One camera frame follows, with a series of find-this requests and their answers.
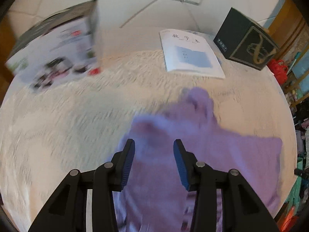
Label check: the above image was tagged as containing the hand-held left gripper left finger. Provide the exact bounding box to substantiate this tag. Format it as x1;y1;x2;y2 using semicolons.
28;139;135;232

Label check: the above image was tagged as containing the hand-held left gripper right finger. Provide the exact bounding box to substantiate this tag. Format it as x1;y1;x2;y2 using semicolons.
173;139;280;232

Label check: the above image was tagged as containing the purple shirt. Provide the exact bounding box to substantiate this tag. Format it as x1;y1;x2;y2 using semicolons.
113;87;283;232

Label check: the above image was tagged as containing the white lace tablecloth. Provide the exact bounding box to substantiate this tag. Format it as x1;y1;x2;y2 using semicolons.
0;49;298;232

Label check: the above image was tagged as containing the white exercise booklet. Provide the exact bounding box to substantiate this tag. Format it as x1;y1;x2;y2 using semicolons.
159;29;226;79

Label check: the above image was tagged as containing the teal plastic rack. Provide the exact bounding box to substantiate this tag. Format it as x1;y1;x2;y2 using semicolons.
288;157;309;214

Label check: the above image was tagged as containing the red plastic bag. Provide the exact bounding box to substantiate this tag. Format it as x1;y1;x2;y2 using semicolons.
267;58;289;85

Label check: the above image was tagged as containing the tea set carton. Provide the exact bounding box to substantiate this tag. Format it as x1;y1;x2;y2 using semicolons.
5;0;103;94

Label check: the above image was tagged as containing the dark green gift box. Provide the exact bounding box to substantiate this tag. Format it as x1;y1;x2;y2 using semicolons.
213;7;280;71

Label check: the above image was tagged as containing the brown wooden panel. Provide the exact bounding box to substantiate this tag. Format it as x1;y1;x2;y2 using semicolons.
0;22;15;90

